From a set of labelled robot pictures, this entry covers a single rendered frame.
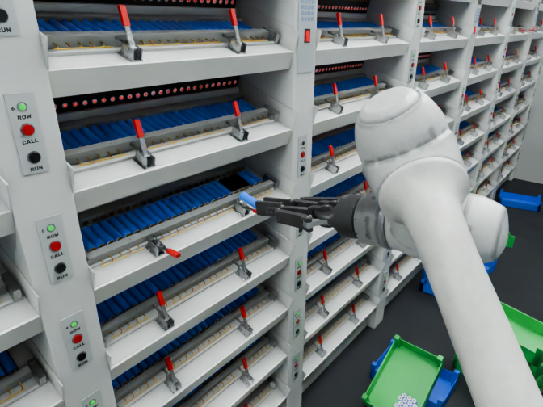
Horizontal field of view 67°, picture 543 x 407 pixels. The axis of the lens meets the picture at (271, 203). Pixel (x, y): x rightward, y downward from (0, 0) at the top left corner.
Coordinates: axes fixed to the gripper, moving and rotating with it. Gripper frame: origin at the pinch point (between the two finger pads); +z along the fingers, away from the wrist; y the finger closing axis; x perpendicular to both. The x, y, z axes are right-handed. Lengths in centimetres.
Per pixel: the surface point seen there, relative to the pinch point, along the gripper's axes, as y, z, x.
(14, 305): 42.2, 24.5, 6.5
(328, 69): -72, 32, -25
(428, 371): -79, 4, 96
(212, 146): -3.0, 19.0, -11.9
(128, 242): 19.5, 24.6, 3.8
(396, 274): -127, 39, 83
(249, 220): -12.8, 21.6, 9.7
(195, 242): 5.7, 21.0, 8.7
